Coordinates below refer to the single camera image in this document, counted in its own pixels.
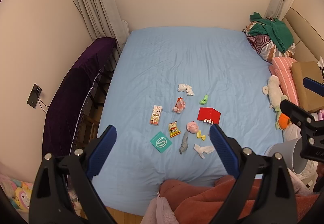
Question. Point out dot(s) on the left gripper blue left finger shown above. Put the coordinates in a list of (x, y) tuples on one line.
[(98, 150)]

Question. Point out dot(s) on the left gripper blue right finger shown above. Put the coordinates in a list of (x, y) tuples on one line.
[(227, 154)]

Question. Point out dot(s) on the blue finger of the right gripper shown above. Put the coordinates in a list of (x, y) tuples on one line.
[(314, 86), (297, 115)]

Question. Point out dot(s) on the white snack carton box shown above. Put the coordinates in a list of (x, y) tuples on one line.
[(155, 115)]

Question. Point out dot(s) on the orange white plastic bag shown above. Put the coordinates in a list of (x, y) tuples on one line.
[(179, 106)]

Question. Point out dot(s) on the grey round trash bin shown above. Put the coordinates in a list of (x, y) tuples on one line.
[(290, 150)]

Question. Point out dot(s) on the brown paper bag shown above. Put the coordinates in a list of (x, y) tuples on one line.
[(305, 75)]

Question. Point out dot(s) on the green orange plush toy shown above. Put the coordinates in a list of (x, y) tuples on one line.
[(282, 120)]

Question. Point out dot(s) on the large white plastic bag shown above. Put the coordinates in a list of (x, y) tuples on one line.
[(291, 132)]

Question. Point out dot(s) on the red paper box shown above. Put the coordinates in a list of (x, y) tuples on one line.
[(209, 115)]

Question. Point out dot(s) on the pink crumpled paper ball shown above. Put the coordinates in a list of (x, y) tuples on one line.
[(192, 127)]

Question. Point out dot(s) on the white plush toy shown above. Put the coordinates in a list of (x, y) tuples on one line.
[(274, 92)]

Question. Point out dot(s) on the pink striped pillow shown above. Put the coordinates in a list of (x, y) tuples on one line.
[(281, 67)]

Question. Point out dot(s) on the green crumpled wrapper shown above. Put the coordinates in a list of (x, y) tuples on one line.
[(204, 100)]

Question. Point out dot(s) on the beige padded headboard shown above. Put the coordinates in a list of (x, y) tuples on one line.
[(308, 43)]

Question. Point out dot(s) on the yellow snack packet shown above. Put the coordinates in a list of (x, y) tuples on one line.
[(173, 129)]

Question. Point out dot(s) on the teal square card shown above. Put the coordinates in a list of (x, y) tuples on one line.
[(160, 142)]

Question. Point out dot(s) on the purple velvet covered bench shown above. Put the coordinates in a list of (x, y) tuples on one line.
[(65, 108)]

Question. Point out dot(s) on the white crumpled tissue far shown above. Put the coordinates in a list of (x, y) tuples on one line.
[(185, 88)]

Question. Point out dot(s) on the green knitted sweater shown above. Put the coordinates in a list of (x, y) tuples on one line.
[(275, 29)]

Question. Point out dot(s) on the red brown blanket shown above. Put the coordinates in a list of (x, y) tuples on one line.
[(196, 204)]

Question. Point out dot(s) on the striped folded quilt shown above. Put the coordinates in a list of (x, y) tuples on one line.
[(264, 47)]

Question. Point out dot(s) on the light blue bed sheet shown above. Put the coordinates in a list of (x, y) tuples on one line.
[(169, 86)]

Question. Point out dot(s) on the pink fluffy cloth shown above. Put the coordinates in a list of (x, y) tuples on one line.
[(159, 212)]

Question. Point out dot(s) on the colourful cartoon cushion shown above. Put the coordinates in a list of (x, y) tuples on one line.
[(18, 192)]

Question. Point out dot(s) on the beige left curtain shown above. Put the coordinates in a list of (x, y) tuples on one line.
[(102, 19)]

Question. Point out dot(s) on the black wall socket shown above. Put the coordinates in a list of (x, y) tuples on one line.
[(34, 96)]

